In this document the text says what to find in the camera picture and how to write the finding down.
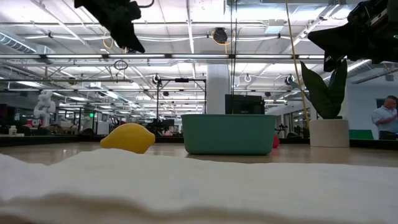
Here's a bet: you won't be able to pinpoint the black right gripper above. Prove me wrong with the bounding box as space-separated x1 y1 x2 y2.
307 0 398 73

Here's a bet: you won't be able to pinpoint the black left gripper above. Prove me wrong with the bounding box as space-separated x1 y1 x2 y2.
73 0 146 54

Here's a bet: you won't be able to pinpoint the teal plastic tub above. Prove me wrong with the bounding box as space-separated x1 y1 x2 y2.
181 113 277 156

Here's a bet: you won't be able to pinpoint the yellow hanging pole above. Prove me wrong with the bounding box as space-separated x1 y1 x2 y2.
285 0 310 130

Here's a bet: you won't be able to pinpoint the green leafy plant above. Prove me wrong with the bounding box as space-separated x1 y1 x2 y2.
289 58 348 120

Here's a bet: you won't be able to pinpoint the white round plant pot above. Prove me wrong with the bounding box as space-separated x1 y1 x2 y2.
309 118 350 148

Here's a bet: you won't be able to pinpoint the person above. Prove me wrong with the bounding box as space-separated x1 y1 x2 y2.
371 95 398 141

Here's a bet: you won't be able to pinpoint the green board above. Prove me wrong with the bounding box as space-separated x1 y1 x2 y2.
348 129 375 141

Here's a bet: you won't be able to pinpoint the yellow toy lemon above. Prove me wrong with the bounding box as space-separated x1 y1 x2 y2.
99 123 156 154

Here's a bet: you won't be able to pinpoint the white round pillar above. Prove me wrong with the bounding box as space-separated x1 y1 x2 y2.
206 63 231 115

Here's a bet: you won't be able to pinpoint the black monitor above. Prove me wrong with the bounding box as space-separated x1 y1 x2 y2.
224 94 266 115

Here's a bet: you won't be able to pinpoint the white folded cloth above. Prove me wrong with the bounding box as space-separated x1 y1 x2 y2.
0 147 398 224

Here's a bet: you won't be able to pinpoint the coiled black hanging cable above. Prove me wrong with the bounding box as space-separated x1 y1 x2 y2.
113 59 129 71

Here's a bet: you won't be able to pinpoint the black metal frame stand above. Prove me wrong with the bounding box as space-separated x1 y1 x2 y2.
155 77 208 126

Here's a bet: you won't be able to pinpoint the black ceiling cable reel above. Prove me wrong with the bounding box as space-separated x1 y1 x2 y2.
211 27 230 46

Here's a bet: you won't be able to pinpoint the black hanging cables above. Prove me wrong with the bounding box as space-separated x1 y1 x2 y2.
229 0 239 96

